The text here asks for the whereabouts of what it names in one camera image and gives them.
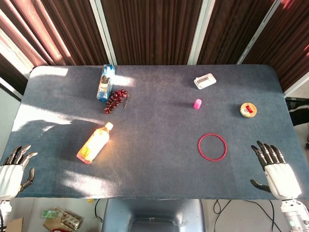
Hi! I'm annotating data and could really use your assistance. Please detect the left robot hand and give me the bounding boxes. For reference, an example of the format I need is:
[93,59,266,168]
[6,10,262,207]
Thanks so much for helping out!
[0,144,39,201]

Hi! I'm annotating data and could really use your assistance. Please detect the dark brown curtain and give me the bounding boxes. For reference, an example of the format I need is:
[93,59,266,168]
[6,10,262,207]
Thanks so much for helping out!
[0,0,309,102]

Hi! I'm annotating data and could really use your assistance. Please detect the black cable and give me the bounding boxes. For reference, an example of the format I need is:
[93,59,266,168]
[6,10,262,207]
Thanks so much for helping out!
[213,199,289,232]

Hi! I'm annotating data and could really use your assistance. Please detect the red grape bunch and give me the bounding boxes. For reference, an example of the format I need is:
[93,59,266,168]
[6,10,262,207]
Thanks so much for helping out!
[104,88,130,115]

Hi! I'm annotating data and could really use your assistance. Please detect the gold snack packet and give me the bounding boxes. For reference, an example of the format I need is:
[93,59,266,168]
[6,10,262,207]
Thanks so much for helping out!
[53,206,84,232]

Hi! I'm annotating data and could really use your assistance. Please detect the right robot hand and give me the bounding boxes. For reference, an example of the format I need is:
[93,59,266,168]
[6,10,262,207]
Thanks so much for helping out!
[250,140,302,201]

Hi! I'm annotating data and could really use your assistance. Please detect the blue table cloth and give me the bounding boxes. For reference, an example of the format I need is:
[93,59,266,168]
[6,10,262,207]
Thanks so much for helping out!
[4,64,309,200]

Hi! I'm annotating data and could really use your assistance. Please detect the white rectangular device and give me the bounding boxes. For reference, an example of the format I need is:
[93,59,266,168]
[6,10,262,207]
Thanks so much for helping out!
[193,73,217,90]

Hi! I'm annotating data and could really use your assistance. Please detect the brown cardboard piece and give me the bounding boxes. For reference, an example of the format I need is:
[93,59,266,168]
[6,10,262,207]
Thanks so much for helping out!
[5,217,24,232]

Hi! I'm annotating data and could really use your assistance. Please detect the green plastic packet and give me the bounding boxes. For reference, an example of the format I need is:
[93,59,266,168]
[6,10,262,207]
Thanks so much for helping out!
[40,209,60,219]

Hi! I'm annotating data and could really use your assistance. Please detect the orange drink bottle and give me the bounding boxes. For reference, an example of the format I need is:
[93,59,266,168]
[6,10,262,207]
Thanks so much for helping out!
[76,122,114,165]

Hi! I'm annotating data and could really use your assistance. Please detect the red ring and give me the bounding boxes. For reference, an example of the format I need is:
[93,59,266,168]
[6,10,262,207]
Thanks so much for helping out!
[198,133,228,162]

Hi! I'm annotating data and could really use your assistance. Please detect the round gold tin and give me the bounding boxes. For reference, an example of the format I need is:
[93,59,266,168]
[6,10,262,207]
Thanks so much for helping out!
[239,102,257,119]

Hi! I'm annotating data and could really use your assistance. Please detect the white frame post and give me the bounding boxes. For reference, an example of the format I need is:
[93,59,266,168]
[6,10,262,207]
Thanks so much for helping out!
[187,0,213,65]
[236,0,288,65]
[89,0,118,66]

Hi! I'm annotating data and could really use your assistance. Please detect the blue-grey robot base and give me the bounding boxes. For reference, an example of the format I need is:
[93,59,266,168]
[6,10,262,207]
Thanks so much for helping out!
[101,199,206,232]

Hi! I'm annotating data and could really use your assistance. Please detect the black chair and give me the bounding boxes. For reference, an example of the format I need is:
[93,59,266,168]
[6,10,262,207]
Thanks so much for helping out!
[285,96,309,126]

